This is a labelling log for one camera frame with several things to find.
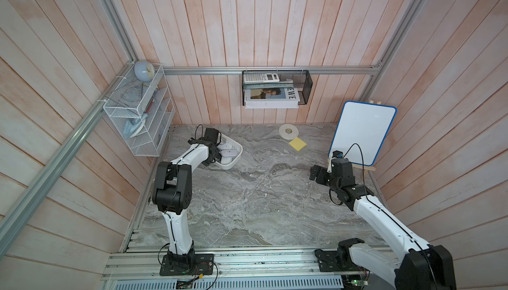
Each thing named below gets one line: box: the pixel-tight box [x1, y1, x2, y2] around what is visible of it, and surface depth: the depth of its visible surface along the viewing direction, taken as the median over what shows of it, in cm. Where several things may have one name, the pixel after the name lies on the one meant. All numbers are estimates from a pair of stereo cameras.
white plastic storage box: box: [214, 133, 243, 171], surface depth 103 cm
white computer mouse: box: [218, 148, 241, 157], surface depth 103 cm
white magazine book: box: [243, 87, 301, 109], surface depth 96 cm
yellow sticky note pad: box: [288, 137, 307, 152], surface depth 113 cm
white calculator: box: [243, 72, 280, 85], surface depth 92 cm
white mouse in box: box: [216, 142, 233, 150], surface depth 109 cm
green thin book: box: [242, 83, 294, 88], surface depth 90 cm
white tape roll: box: [278, 123, 299, 141], surface depth 120 cm
